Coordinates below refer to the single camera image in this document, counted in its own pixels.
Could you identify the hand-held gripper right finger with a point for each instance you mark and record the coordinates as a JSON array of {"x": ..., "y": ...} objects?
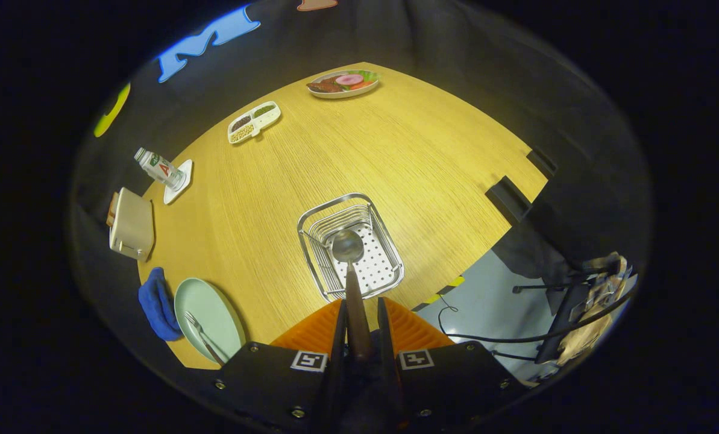
[{"x": 386, "y": 343}]

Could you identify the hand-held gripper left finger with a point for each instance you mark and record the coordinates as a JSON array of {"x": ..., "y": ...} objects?
[{"x": 340, "y": 343}]

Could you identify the yellow black floor tape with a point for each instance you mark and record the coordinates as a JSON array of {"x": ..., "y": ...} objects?
[{"x": 434, "y": 298}]

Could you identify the light green plate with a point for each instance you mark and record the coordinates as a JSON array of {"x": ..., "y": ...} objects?
[{"x": 214, "y": 313}]

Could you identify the black stand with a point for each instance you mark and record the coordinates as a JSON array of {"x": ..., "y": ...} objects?
[{"x": 561, "y": 322}]

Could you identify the blue cloth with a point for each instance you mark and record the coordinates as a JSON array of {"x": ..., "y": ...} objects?
[{"x": 157, "y": 307}]

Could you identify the black table clamp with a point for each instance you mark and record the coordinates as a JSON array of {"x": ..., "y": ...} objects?
[
  {"x": 541, "y": 163},
  {"x": 508, "y": 200}
]

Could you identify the white square coaster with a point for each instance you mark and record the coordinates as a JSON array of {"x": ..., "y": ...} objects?
[{"x": 184, "y": 172}]

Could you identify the white divided dish with beans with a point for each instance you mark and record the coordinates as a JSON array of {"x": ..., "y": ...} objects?
[{"x": 254, "y": 122}]

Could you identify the white toaster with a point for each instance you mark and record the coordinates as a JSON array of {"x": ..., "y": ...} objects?
[{"x": 133, "y": 226}]

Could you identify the clear plastic bottle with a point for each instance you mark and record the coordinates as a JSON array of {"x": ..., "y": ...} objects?
[{"x": 160, "y": 169}]

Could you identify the white plate of food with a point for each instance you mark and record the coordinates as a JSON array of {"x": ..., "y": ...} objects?
[{"x": 342, "y": 83}]

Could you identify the toast slice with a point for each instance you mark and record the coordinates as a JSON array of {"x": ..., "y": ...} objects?
[{"x": 112, "y": 210}]

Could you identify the black backdrop cloth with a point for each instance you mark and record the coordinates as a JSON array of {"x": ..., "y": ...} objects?
[{"x": 455, "y": 36}]

